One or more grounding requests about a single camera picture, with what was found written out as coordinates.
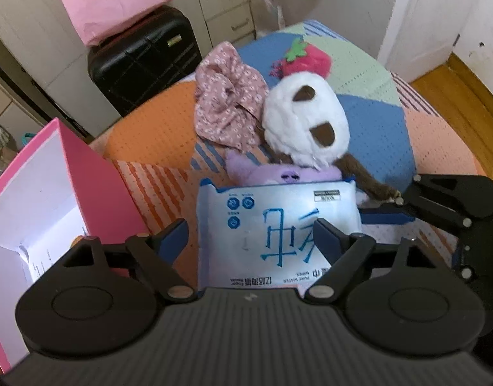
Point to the purple Kuromi plush toy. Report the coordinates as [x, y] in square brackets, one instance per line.
[244, 173]

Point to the wet wipes pack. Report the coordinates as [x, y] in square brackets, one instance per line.
[262, 237]

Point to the pink cardboard storage box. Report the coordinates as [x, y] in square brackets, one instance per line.
[56, 188]

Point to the black suitcase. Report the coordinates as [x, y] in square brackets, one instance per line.
[149, 57]

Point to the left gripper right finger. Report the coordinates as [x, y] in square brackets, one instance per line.
[345, 253]

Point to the colourful patchwork bed cover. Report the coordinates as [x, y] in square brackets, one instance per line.
[394, 132]

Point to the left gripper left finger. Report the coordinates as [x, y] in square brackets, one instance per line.
[151, 260]

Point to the pink floral fabric scrunchie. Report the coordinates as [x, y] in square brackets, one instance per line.
[229, 99]

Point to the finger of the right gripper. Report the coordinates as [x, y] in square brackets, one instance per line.
[386, 214]

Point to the beige wooden wardrobe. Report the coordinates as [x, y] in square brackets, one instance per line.
[51, 38]

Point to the red strawberry plush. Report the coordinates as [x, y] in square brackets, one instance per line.
[302, 56]

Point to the teal gift bag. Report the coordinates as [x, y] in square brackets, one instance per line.
[26, 138]

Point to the white brown plush toy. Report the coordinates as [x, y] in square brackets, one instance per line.
[305, 124]

